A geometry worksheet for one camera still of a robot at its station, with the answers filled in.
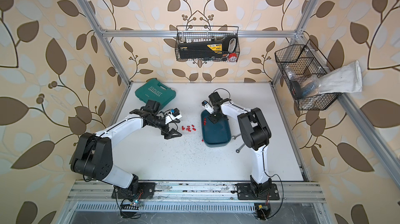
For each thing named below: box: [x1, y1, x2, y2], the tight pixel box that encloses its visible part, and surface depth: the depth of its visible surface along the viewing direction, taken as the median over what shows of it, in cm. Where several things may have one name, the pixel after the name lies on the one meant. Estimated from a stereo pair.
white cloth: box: [318, 59, 363, 94], surface depth 58 cm
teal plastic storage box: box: [201, 109, 232, 148], surface depth 93 cm
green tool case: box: [134, 78, 177, 106], surface depth 111 cm
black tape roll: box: [290, 80, 303, 100], surface depth 66 cm
